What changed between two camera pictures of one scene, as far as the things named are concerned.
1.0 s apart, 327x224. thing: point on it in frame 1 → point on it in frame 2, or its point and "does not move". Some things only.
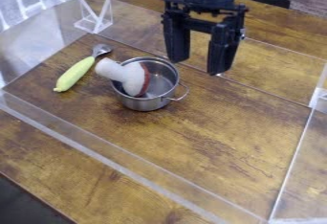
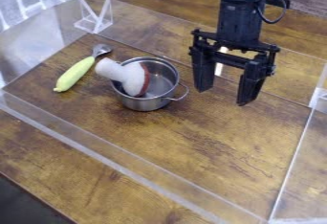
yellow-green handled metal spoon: [78, 68] does not move
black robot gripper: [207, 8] → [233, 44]
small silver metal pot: [163, 87] does not move
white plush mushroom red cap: [133, 74] does not move
